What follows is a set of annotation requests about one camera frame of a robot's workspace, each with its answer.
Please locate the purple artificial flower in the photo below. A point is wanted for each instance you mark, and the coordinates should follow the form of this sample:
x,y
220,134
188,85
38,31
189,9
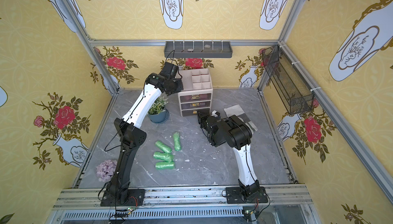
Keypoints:
x,y
106,170

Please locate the black wire mesh basket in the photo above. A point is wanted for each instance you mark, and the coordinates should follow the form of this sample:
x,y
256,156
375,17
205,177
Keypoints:
x,y
293,91

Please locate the potted green plant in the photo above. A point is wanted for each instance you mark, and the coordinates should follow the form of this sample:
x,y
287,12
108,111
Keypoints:
x,y
158,112

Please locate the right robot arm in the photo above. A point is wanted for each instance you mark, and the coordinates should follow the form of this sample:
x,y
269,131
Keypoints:
x,y
237,135

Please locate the grey wall shelf tray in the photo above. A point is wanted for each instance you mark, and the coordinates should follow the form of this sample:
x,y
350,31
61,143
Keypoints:
x,y
216,49

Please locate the transparent bottom drawer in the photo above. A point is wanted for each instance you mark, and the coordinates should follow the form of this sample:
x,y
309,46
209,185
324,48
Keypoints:
x,y
194,111

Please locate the green roll bottom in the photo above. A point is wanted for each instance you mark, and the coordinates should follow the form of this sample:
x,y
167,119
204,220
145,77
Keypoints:
x,y
163,165

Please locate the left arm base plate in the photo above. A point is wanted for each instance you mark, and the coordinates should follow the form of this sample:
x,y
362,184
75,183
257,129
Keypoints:
x,y
127,197

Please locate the green roll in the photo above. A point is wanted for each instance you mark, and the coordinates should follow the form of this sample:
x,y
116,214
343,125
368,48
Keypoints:
x,y
167,157
163,165
177,143
165,148

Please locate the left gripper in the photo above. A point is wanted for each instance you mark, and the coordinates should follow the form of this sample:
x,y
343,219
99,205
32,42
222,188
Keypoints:
x,y
177,85

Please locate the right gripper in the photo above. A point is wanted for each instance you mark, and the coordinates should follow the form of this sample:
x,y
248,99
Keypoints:
x,y
203,121

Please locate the transparent top drawer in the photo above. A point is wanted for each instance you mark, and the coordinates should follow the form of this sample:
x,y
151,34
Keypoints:
x,y
195,97

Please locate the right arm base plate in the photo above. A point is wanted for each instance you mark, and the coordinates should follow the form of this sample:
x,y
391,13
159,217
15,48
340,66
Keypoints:
x,y
246,195

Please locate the beige drawer organizer cabinet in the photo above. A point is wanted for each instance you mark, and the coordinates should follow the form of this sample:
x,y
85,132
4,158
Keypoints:
x,y
195,81

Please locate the transparent drawer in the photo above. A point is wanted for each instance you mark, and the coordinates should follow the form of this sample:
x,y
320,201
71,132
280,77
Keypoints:
x,y
195,105
194,111
195,97

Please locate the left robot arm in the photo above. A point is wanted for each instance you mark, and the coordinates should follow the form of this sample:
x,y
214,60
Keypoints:
x,y
132,137

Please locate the white work glove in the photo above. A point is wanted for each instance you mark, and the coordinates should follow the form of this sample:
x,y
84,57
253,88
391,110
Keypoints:
x,y
240,113

